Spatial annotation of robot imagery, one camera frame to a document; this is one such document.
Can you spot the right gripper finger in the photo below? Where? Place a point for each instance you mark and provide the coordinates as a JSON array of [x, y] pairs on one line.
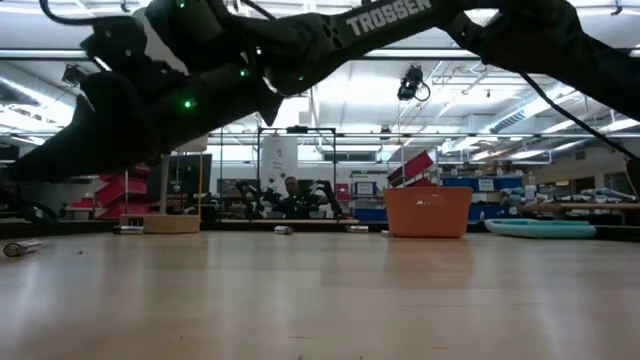
[[100, 135]]

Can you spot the orange plastic bin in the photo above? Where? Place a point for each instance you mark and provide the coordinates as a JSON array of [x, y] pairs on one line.
[[427, 220]]

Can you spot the black background robot arm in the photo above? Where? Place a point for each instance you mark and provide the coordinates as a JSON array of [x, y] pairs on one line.
[[255, 197], [327, 195]]

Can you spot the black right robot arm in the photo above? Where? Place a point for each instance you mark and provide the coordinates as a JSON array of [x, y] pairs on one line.
[[390, 20]]

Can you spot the red storage bin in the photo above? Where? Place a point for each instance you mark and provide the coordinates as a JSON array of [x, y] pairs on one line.
[[122, 190], [117, 210], [424, 183], [411, 167]]

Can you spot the black ceiling spotlight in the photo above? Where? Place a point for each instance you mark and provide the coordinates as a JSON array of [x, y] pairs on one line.
[[72, 74]]

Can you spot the white cylinder table lamp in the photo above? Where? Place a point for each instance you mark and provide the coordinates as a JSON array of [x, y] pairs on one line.
[[170, 224]]

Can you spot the person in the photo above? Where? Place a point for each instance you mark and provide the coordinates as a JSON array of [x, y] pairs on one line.
[[295, 200]]

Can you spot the small background monitor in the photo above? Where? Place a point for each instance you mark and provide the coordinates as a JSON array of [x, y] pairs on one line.
[[365, 188]]

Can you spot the blue storage bin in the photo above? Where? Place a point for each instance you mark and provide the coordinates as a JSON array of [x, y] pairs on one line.
[[507, 183], [462, 183]]

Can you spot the blue calculator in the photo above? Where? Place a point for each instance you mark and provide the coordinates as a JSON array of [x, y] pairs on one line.
[[540, 229]]

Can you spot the wooden workbench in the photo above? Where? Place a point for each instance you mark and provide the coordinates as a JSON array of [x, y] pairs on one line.
[[580, 206]]

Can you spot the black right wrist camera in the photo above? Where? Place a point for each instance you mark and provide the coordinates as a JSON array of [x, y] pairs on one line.
[[117, 42]]

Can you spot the black aluminium table frame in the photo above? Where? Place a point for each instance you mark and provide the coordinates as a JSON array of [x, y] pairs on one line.
[[235, 226]]

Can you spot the black hanging ceiling camera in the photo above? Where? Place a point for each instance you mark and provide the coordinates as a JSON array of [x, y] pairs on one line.
[[411, 82]]

